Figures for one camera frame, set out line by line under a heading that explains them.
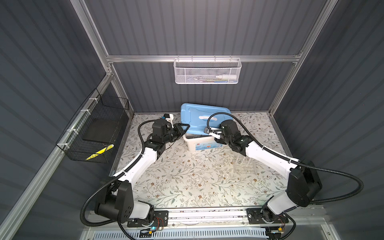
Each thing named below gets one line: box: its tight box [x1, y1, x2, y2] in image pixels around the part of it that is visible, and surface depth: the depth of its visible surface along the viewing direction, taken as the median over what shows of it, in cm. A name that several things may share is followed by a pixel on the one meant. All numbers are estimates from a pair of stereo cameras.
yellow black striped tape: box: [85, 144, 115, 161], surface depth 68 cm
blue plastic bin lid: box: [180, 102, 232, 135], surface depth 90 cm
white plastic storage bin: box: [183, 133, 223, 151], surface depth 91 cm
